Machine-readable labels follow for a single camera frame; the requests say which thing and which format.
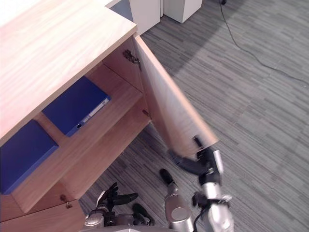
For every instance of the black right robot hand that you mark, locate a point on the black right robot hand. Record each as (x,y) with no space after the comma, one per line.
(193,165)

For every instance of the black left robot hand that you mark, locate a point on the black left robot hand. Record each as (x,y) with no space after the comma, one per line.
(116,197)

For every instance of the light wooden cabinet door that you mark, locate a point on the light wooden cabinet door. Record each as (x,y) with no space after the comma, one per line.
(166,104)

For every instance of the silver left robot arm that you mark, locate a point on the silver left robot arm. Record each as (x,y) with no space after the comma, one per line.
(108,218)

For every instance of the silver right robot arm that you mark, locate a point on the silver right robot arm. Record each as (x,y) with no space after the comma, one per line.
(216,193)

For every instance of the wooden cabinet shelf board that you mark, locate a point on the wooden cabinet shelf board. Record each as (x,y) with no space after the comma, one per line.
(84,142)

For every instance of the small metal cabinet hinge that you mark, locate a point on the small metal cabinet hinge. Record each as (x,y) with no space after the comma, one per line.
(146,113)

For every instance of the wooden cabinet door with hinges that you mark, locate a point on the wooden cabinet door with hinges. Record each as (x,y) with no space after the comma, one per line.
(41,217)

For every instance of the blue folder with white label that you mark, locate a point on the blue folder with white label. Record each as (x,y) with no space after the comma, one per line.
(77,106)

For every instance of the plain blue folder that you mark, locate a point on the plain blue folder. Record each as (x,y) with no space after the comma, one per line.
(21,154)

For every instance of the metal cabinet door hinge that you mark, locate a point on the metal cabinet door hinge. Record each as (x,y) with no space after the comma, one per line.
(130,57)

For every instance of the white wide cabinet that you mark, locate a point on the white wide cabinet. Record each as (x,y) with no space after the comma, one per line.
(183,8)

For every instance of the white narrow cabinet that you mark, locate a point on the white narrow cabinet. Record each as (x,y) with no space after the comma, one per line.
(144,14)

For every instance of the light wooden office cabinet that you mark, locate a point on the light wooden office cabinet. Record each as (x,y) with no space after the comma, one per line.
(55,46)

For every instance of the dark right robot foot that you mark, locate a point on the dark right robot foot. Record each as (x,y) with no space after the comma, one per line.
(167,176)

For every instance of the dark robot foot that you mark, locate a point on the dark robot foot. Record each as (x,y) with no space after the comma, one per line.
(167,176)
(143,213)

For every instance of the dark left robot foot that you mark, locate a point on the dark left robot foot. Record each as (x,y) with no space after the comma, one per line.
(143,213)

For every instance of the grey robot torso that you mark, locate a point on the grey robot torso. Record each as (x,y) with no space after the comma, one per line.
(135,229)

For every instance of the silver right robot leg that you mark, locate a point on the silver right robot leg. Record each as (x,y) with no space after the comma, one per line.
(177,207)

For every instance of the black caster wheel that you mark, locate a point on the black caster wheel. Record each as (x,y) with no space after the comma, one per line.
(224,1)

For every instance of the brass hinge mount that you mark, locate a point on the brass hinge mount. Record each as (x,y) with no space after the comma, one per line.
(68,205)

